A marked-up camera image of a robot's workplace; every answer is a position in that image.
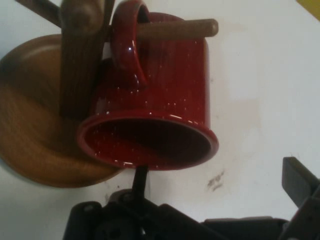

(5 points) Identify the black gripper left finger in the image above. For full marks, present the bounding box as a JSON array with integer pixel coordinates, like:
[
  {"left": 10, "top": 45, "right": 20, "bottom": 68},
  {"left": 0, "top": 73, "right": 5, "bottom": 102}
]
[{"left": 62, "top": 165, "right": 206, "bottom": 240}]

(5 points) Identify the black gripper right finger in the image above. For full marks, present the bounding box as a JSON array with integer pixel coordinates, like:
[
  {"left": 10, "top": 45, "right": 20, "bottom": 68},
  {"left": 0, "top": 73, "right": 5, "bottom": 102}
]
[{"left": 276, "top": 156, "right": 320, "bottom": 240}]

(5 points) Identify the brown wooden mug tree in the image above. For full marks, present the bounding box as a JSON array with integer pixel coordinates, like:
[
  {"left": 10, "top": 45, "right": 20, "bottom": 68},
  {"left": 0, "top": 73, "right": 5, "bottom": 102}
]
[{"left": 0, "top": 0, "right": 220, "bottom": 188}]

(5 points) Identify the red speckled enamel mug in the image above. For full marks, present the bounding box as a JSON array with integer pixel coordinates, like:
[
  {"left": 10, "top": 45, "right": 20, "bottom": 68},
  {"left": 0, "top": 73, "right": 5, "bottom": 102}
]
[{"left": 76, "top": 0, "right": 220, "bottom": 171}]

